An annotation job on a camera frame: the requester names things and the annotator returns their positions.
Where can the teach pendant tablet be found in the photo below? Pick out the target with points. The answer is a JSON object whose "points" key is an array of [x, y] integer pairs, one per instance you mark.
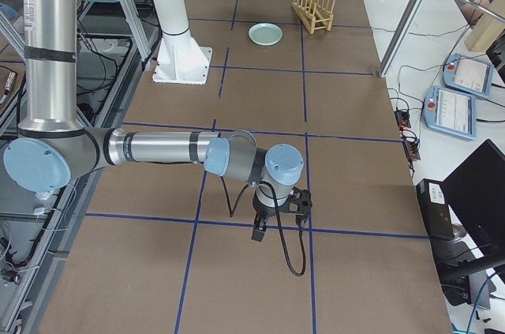
{"points": [[468, 75], [451, 112]]}

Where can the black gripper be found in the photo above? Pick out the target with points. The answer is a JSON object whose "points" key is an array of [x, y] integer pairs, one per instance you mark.
{"points": [[263, 212]]}

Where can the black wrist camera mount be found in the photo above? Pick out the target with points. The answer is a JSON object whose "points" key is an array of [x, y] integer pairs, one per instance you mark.
{"points": [[299, 205]]}

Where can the black desktop box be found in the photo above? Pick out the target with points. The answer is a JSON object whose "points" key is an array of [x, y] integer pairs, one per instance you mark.
{"points": [[434, 210]]}

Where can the white camera pillar base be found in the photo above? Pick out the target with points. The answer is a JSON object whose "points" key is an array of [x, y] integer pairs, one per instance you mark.
{"points": [[180, 58]]}

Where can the near teach pendant tablet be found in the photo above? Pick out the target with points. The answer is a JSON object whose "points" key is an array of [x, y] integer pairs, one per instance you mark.
{"points": [[451, 112]]}

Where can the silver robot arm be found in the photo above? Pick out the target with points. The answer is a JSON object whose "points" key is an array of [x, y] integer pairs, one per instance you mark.
{"points": [[273, 172]]}

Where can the aluminium frame post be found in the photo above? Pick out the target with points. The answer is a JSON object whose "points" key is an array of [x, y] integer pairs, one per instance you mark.
{"points": [[400, 34]]}

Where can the black computer monitor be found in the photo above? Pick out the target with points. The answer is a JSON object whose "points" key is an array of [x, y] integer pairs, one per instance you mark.
{"points": [[475, 192]]}

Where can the orange black connector block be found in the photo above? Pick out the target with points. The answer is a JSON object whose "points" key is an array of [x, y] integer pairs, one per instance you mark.
{"points": [[402, 118]]}

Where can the light green ceramic plate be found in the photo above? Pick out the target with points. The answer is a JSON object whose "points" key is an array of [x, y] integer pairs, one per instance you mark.
{"points": [[265, 34]]}

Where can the far teach pendant tablet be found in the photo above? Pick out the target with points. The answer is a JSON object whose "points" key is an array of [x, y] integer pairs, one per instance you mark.
{"points": [[468, 75]]}

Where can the aluminium side frame rail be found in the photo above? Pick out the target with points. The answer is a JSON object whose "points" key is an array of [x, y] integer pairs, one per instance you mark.
{"points": [[56, 149]]}

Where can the wooden dish rack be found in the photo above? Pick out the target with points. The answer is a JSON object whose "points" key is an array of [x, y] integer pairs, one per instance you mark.
{"points": [[315, 14]]}

